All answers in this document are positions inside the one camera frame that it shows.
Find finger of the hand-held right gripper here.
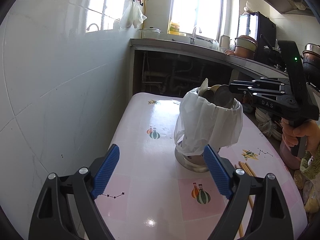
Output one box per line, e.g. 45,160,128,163
246,86,288,98
229,78,290,92

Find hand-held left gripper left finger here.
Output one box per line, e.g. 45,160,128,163
28,144,120,240

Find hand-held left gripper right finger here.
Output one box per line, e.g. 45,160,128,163
203,144,294,240

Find patterned utensil holder cup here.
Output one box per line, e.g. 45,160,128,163
174,147,210,173

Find person's right forearm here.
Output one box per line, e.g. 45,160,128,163
299,144,320,180

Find person's right hand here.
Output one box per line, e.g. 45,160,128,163
281,119,320,153

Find stack of white bowls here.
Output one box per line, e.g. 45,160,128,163
255,107,275,128

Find stacked pots on counter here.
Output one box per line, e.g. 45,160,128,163
234,35,258,58

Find pink printed tablecloth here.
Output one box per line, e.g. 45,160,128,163
96,92,308,240

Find white plastic bag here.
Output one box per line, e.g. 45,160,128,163
174,78,243,157

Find black countertop appliance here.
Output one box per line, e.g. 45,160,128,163
236,12,277,67

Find pink plastic basin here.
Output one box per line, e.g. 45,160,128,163
279,140,300,170

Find white cup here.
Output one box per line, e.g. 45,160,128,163
219,34,230,52

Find bag of corn kernels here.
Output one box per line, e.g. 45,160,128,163
294,170,305,188

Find metal sink faucet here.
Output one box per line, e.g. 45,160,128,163
191,26,202,44

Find grey kitchen counter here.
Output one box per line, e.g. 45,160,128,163
130,38,320,93

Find yellow plastic bag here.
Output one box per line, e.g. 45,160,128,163
304,190,318,213

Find kitchen window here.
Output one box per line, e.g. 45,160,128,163
170,0,224,39

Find yellow detergent bottle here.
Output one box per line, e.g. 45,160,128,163
168,21,180,35

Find white pot with lid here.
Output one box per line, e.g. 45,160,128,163
140,27,162,40

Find hanging clear plastic bags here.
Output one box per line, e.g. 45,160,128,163
120,1,147,29

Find yellow gas hose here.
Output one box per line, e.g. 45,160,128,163
140,0,148,30

